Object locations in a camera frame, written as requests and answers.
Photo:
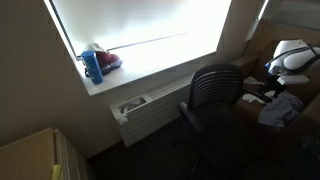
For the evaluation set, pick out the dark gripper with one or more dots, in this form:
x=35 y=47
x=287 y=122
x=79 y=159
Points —
x=275 y=86

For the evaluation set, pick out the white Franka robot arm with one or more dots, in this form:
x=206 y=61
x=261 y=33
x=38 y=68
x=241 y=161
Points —
x=296 y=61

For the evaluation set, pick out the black office chair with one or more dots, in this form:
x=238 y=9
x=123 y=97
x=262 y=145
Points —
x=216 y=110

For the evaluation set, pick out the grey blue garment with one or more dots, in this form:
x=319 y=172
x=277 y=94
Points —
x=280 y=111

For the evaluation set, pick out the white crumpled cloth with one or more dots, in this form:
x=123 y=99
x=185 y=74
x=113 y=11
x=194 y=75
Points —
x=248 y=98

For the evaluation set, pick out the brown wooden desk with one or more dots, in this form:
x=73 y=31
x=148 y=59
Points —
x=310 y=110

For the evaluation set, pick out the window with grey blind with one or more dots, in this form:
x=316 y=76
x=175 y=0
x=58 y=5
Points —
x=293 y=13

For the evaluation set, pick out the bright window with sill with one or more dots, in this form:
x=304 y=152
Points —
x=150 y=33

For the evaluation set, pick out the red sneaker shoe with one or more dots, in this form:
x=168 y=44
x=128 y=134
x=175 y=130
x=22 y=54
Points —
x=108 y=60

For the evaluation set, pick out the blue drink bottle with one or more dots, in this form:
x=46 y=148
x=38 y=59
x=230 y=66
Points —
x=92 y=68

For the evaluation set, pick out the white cloth behind shoe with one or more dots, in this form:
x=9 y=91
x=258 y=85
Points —
x=94 y=47

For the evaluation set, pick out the white panel stack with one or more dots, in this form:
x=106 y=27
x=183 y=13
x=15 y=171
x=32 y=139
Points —
x=68 y=160

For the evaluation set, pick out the yellow small item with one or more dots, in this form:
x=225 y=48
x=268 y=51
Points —
x=56 y=172

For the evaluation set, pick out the light wooden cabinet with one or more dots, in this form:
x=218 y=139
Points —
x=23 y=158

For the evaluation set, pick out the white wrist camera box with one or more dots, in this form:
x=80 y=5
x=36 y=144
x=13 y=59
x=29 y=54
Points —
x=293 y=79

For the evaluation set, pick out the white wall radiator unit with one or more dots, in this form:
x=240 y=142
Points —
x=153 y=111

